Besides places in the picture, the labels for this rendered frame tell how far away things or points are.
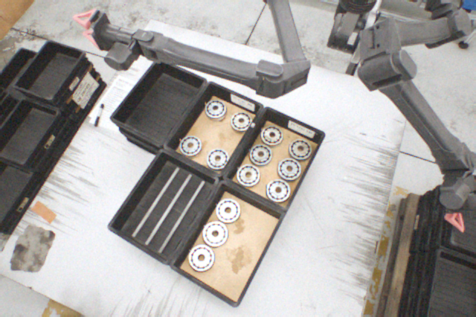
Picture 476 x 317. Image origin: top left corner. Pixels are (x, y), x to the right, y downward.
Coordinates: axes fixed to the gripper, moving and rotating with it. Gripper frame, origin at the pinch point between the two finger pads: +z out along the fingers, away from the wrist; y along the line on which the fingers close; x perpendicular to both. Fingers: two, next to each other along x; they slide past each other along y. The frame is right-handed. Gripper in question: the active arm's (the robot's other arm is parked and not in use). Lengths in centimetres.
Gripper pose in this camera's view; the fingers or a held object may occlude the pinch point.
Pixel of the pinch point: (81, 25)
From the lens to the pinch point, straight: 116.9
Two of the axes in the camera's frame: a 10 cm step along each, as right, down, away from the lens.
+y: 0.4, 3.9, 9.2
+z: -9.3, -3.2, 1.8
